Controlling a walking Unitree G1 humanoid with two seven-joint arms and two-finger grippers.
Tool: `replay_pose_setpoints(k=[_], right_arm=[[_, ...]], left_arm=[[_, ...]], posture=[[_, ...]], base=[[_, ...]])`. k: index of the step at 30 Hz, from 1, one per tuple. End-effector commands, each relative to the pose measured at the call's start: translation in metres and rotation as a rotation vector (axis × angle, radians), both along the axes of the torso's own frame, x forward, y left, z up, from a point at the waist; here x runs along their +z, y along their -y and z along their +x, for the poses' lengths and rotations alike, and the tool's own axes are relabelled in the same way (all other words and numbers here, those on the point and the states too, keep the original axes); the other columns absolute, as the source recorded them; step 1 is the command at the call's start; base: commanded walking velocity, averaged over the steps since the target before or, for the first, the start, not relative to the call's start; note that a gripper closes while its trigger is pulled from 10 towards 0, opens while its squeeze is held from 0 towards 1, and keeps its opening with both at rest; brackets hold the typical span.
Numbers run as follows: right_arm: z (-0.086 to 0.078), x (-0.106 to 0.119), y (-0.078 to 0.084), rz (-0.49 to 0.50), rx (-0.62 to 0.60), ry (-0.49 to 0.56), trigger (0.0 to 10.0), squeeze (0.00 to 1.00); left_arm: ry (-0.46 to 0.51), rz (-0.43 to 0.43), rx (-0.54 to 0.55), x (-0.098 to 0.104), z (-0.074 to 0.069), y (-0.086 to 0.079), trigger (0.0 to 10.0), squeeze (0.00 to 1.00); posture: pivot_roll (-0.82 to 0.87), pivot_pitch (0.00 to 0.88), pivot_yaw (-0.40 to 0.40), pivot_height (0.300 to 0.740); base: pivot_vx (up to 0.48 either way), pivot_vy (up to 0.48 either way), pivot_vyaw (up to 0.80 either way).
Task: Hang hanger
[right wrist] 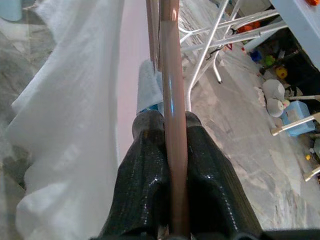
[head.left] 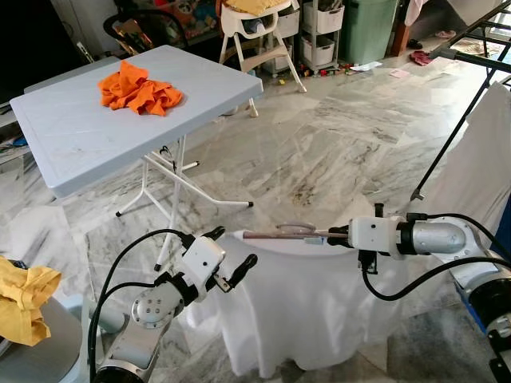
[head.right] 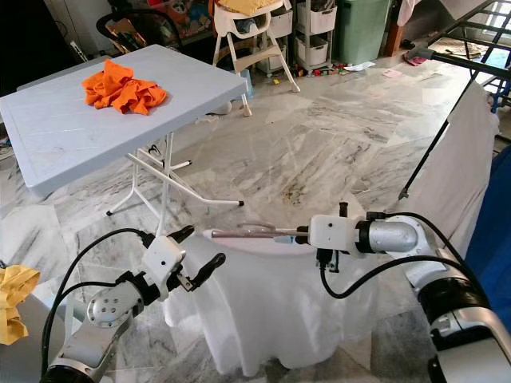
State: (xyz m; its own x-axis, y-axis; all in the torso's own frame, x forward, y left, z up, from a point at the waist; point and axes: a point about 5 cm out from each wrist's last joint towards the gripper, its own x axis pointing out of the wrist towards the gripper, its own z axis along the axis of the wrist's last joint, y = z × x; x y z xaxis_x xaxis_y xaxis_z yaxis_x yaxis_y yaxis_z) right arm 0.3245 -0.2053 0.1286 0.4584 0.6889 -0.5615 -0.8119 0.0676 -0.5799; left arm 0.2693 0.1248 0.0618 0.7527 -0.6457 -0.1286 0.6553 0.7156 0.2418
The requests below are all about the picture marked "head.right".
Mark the pink clothes hanger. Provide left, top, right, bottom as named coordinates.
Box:
left=204, top=223, right=300, bottom=240

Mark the white shirt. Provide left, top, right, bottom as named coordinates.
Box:
left=168, top=231, right=384, bottom=376

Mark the grey folding table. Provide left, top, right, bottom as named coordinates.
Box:
left=0, top=44, right=250, bottom=240

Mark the orange cloth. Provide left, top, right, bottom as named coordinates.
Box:
left=81, top=60, right=168, bottom=116

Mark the black clothes drying rack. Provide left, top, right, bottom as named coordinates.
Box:
left=399, top=0, right=511, bottom=200

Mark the yellow garment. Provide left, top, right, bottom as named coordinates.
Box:
left=0, top=265, right=42, bottom=345

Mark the large white garment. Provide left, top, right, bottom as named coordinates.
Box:
left=399, top=80, right=500, bottom=256

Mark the white paper sheet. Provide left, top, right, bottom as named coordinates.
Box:
left=343, top=61, right=376, bottom=73

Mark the white storage trolley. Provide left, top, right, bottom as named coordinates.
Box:
left=291, top=0, right=338, bottom=71

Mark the pale blue plastic chair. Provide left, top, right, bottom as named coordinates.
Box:
left=0, top=295, right=49, bottom=383

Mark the cream baby high chair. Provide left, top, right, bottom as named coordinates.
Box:
left=212, top=0, right=302, bottom=116

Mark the green plastic storage bin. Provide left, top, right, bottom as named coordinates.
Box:
left=334, top=0, right=394, bottom=66

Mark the black television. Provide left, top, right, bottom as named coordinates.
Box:
left=0, top=0, right=65, bottom=97

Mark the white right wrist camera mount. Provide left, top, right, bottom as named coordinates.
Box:
left=310, top=214, right=360, bottom=256

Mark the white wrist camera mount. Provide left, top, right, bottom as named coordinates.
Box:
left=310, top=214, right=360, bottom=256
left=142, top=234, right=188, bottom=292

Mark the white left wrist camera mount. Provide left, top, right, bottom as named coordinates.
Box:
left=142, top=234, right=188, bottom=292

